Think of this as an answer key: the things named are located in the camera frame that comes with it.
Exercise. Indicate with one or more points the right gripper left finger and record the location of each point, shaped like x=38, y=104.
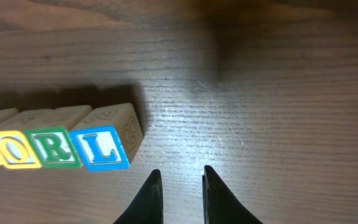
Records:
x=147, y=205

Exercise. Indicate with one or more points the yellow O block moved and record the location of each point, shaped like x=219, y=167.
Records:
x=15, y=149

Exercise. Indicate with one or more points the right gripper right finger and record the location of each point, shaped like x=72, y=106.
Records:
x=220, y=206

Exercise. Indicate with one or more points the blue L block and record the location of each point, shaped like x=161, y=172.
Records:
x=108, y=138

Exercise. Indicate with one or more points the green R block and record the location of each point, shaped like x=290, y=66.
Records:
x=50, y=139

